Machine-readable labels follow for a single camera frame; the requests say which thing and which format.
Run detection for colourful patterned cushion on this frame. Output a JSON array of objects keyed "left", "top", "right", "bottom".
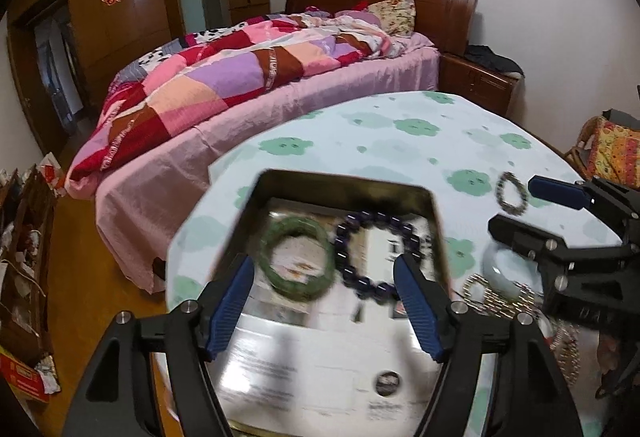
[{"left": 582, "top": 117, "right": 640, "bottom": 188}]

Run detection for bed with pink sheet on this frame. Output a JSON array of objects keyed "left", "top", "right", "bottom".
[{"left": 65, "top": 32, "right": 443, "bottom": 293}]

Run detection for pearl bead necklace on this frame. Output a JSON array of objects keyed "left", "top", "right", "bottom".
[{"left": 461, "top": 273, "right": 543, "bottom": 318}]

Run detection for gold metal tin box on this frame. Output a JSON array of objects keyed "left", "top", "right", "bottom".
[{"left": 212, "top": 168, "right": 451, "bottom": 437}]

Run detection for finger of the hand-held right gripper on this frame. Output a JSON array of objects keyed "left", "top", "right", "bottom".
[
  {"left": 528, "top": 176, "right": 640, "bottom": 232},
  {"left": 487, "top": 214, "right": 640, "bottom": 279}
]

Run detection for white paper bag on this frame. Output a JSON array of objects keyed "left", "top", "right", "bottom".
[{"left": 37, "top": 152, "right": 66, "bottom": 198}]

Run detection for rattan chair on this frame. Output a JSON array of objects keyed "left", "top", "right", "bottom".
[{"left": 565, "top": 110, "right": 640, "bottom": 190}]

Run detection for green cloud print tablecloth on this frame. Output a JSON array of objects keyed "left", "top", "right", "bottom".
[{"left": 167, "top": 91, "right": 626, "bottom": 437}]

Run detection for small mixed bead bracelet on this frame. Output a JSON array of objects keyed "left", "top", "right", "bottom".
[{"left": 495, "top": 171, "right": 530, "bottom": 217}]

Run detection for patchwork quilt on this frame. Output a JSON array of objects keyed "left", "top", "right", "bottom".
[{"left": 67, "top": 7, "right": 416, "bottom": 185}]

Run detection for green jade bangle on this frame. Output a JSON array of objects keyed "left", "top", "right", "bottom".
[{"left": 259, "top": 216, "right": 335, "bottom": 302}]

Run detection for dark purple bead bracelet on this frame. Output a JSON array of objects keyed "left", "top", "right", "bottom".
[{"left": 332, "top": 211, "right": 426, "bottom": 305}]

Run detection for white jade bangle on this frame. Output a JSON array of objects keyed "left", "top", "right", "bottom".
[{"left": 482, "top": 244, "right": 546, "bottom": 303}]

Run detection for white printed paper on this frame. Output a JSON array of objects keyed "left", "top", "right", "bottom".
[{"left": 220, "top": 312, "right": 446, "bottom": 424}]

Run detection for brown bead bracelet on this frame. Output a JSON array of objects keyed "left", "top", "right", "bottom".
[{"left": 547, "top": 319, "right": 583, "bottom": 385}]

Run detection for low wooden cabinet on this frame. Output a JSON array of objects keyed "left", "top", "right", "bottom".
[{"left": 0, "top": 164, "right": 61, "bottom": 368}]

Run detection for floral pillow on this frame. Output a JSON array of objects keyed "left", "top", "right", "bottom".
[{"left": 367, "top": 0, "right": 417, "bottom": 37}]

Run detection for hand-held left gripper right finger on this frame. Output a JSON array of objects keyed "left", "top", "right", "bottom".
[{"left": 392, "top": 253, "right": 586, "bottom": 437}]

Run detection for red cardboard box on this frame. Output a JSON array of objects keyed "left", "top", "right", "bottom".
[{"left": 0, "top": 347, "right": 51, "bottom": 405}]

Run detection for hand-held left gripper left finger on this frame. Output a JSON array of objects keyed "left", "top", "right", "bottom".
[{"left": 60, "top": 254, "right": 256, "bottom": 437}]

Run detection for dark clothes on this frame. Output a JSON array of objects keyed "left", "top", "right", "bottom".
[{"left": 462, "top": 44, "right": 525, "bottom": 79}]

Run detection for wooden headboard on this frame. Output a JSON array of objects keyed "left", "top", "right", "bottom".
[{"left": 285, "top": 0, "right": 478, "bottom": 58}]

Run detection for wooden nightstand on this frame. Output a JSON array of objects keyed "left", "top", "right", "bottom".
[{"left": 440, "top": 52, "right": 523, "bottom": 123}]

